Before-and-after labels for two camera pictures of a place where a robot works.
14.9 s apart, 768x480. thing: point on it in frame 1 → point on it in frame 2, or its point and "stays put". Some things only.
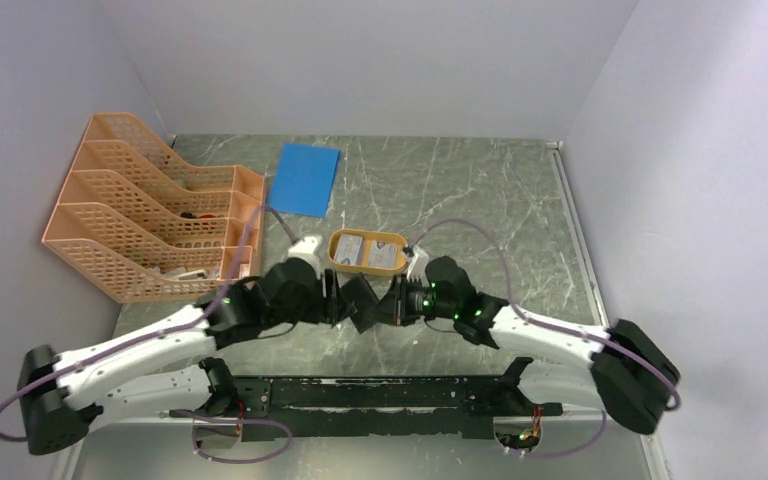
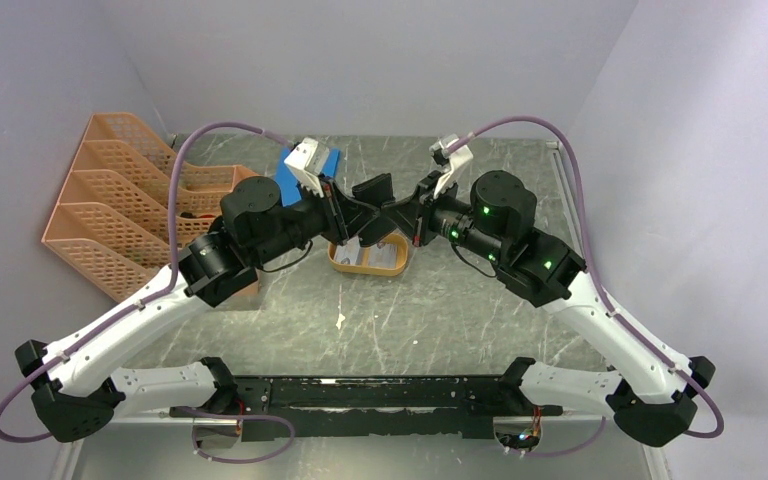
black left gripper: (326, 306) → (355, 217)
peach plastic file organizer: (145, 225) stays put
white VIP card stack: (382, 253) stays put
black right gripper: (387, 308) → (413, 216)
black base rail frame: (372, 409) stays put
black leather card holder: (359, 302) → (376, 192)
